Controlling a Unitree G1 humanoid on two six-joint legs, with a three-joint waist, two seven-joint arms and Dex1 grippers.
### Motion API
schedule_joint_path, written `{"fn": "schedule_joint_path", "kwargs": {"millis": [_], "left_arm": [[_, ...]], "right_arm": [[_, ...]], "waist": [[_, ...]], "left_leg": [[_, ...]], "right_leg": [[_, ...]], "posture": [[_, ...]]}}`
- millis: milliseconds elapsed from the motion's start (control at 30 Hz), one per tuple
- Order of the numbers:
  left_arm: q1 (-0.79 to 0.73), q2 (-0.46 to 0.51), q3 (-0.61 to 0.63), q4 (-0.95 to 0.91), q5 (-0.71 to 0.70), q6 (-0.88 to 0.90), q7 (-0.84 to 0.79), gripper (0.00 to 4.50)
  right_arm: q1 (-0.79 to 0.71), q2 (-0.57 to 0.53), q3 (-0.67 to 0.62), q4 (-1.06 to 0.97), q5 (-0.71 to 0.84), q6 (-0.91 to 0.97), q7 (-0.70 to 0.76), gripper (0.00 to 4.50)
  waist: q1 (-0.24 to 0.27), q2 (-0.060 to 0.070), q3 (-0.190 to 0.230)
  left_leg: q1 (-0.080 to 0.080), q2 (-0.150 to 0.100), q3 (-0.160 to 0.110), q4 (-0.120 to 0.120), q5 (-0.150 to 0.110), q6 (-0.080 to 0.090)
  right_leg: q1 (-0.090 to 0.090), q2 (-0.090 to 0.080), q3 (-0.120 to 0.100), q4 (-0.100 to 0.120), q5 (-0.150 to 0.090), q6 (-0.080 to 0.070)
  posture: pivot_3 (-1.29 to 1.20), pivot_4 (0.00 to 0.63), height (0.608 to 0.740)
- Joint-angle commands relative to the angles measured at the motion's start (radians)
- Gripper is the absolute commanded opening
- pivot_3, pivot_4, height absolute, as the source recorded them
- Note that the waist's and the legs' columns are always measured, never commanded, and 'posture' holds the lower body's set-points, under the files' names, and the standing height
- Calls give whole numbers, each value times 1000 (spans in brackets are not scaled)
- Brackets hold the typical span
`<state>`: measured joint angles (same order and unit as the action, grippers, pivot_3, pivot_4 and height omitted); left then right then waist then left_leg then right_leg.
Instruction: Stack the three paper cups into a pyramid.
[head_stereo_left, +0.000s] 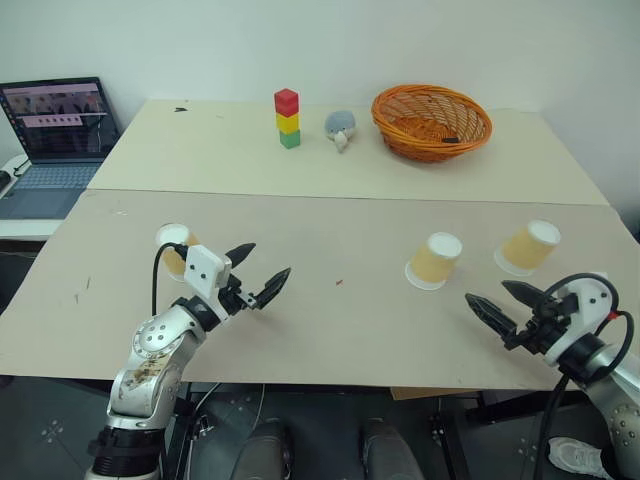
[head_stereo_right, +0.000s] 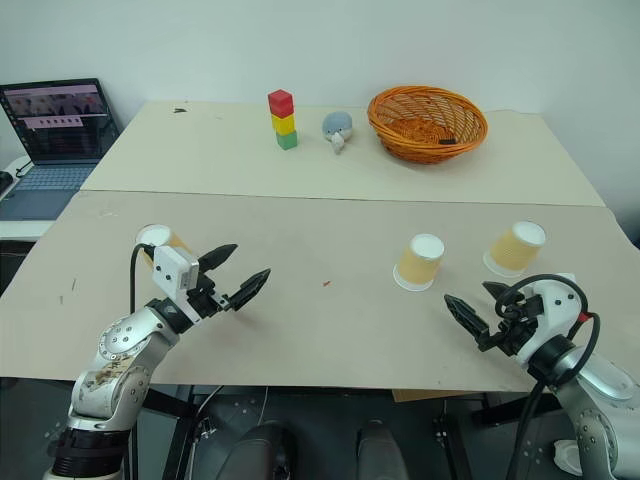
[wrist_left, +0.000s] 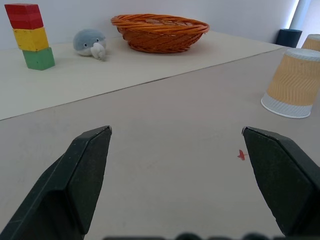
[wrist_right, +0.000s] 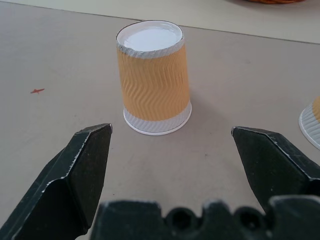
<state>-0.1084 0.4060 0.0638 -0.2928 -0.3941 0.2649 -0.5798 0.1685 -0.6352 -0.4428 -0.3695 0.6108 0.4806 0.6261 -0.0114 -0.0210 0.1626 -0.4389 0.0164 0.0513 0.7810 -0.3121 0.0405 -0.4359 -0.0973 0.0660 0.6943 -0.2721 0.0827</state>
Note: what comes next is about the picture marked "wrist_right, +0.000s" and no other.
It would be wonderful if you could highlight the orange ripple paper cup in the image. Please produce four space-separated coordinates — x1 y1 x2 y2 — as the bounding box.
115 20 193 137
297 95 320 148

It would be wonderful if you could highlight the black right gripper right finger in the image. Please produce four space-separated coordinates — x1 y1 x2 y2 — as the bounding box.
231 126 320 216

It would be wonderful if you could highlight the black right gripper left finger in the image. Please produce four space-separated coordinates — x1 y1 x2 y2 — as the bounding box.
0 122 113 240

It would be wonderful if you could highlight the brown wicker basket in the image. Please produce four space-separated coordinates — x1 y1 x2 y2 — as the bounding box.
241 0 307 5

